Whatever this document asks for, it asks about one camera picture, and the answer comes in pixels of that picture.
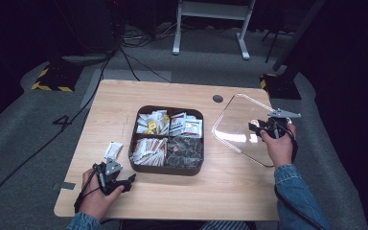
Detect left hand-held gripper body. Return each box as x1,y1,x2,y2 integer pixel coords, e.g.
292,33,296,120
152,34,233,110
92,158,125,196

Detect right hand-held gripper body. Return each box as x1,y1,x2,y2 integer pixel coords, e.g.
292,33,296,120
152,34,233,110
258,107,302,140

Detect clear plastic box lid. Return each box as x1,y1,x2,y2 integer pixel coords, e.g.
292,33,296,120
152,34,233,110
211,92,293,169

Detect white sachet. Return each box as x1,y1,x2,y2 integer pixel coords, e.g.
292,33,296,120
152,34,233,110
103,141,124,160

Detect brown compartment box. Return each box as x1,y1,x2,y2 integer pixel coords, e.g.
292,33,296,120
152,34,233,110
127,104,205,177

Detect person's right hand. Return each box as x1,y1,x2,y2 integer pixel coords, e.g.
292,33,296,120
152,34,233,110
260,123,298,170

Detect person's left hand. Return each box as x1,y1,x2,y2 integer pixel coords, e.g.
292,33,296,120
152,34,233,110
79,168,126,221

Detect pile of stick packets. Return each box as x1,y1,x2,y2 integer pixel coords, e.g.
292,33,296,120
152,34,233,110
130,137,169,168

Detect grey tape strip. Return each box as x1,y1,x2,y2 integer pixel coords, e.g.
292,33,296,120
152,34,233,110
59,181,77,191

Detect pile of dark packets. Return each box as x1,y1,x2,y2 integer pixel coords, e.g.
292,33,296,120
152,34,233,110
166,136,204,169

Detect pile of white yellow packets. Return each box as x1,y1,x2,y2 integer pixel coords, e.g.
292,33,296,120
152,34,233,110
136,109,171,136

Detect pile of red label packets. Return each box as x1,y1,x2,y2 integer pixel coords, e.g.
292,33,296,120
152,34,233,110
169,111,203,139

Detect black slanted stand pole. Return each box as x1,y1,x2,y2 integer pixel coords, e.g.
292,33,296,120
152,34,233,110
271,0,328,73

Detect person's striped clothing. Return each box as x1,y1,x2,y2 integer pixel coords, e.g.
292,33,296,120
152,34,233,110
200,220,252,230

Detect black yellow striped stand base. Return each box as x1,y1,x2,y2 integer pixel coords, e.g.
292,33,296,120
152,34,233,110
31,64,75,93

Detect right hand-held gripper cable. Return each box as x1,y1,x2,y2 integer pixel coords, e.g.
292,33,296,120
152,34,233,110
273,124,328,230

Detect hand-held gripper cable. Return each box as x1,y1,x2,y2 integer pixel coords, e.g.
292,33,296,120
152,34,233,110
273,124,328,230
73,168,100,214

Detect left hand-held gripper cable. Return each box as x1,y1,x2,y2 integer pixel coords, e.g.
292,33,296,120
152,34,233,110
73,168,100,214

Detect long black floor cable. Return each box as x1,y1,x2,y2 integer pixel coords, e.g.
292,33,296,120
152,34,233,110
0,47,116,215

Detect white metal stand frame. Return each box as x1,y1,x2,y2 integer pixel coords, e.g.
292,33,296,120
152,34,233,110
172,0,257,61

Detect tangle of black cables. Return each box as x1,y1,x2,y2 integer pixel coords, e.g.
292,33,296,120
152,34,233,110
121,23,176,50

